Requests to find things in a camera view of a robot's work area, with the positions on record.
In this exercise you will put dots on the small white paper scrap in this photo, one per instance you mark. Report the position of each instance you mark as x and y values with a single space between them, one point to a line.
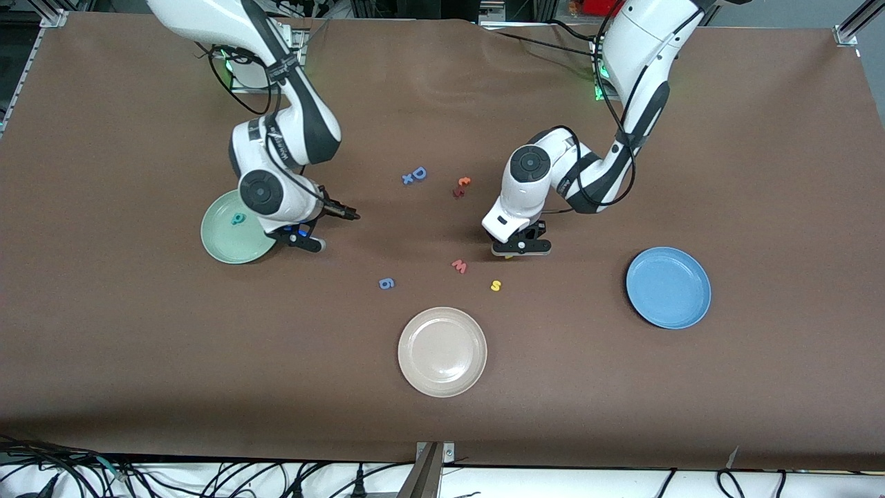
733 458

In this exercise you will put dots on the blue foam letter D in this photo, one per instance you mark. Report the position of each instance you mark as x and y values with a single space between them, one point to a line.
415 174

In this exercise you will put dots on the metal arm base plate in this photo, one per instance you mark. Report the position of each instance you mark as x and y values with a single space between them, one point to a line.
238 84
596 47

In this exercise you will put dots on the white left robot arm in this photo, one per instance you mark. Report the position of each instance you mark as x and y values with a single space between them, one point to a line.
650 41

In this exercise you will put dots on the pale green plate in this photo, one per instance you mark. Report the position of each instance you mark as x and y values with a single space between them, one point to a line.
221 242

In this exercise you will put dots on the aluminium profile post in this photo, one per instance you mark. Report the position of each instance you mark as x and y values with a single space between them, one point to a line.
422 481

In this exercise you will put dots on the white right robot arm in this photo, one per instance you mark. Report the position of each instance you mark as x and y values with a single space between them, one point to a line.
193 17

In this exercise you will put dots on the brown table cover mat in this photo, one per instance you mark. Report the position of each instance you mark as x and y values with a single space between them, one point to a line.
138 346

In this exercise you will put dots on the red box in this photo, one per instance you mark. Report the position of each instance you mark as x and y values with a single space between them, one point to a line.
598 7

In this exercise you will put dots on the blue plate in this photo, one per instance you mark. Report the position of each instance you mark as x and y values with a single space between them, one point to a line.
668 288

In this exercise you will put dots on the beige plate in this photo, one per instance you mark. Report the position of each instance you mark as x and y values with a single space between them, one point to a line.
442 353

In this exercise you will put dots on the small metal bracket plate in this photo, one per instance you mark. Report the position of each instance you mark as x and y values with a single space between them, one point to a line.
449 453

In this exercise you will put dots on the red foam letter w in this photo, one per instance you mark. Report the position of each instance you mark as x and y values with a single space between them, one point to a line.
460 266

